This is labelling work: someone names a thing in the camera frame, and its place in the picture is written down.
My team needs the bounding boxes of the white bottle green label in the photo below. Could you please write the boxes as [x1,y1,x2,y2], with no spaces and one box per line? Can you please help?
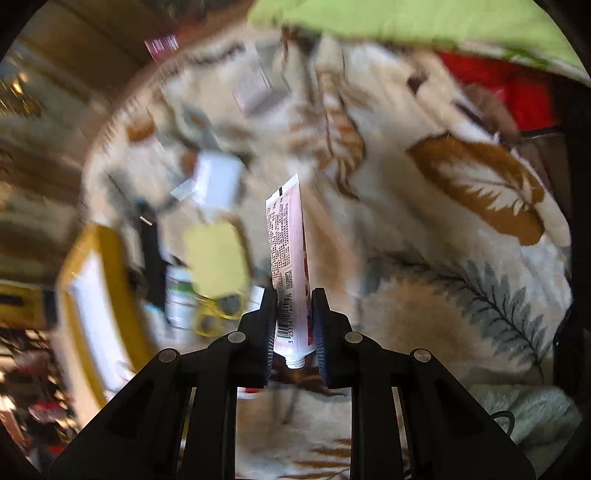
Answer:
[164,265,197,330]

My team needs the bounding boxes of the yellow rounded plastic case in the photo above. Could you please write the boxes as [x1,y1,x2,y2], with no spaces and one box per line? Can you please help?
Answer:
[183,222,250,299]

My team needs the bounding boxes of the black marker pen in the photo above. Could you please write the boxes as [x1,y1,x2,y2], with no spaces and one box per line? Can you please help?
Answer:
[136,201,166,311]

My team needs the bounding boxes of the pink white ointment tube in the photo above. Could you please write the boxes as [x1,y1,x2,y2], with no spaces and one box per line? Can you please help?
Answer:
[266,175,315,370]

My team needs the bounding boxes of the white square charger box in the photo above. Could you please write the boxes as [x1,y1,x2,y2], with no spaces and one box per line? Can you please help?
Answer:
[192,150,245,210]

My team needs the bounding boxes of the small pink matchbox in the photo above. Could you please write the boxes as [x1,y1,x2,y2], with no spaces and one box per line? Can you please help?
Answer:
[232,64,290,116]

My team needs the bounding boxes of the yellow cardboard tray box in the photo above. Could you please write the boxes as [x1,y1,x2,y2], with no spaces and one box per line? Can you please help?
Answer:
[56,223,155,409]

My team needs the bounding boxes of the light green fluffy towel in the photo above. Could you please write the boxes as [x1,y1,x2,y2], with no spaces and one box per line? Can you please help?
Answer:
[469,385,582,471]

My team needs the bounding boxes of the leaf patterned beige blanket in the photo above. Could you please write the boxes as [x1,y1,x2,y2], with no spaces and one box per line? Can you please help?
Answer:
[82,22,584,480]

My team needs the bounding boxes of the red cloth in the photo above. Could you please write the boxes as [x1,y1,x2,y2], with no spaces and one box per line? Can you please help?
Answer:
[438,52,561,132]

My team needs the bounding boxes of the pink snack packet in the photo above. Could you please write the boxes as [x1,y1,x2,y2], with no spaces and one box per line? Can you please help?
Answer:
[144,34,180,63]

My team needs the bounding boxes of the lime green blanket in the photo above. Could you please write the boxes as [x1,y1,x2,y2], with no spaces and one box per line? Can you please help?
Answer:
[249,0,590,84]

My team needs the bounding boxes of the black cable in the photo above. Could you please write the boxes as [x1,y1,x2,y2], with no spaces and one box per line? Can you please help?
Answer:
[490,410,517,437]

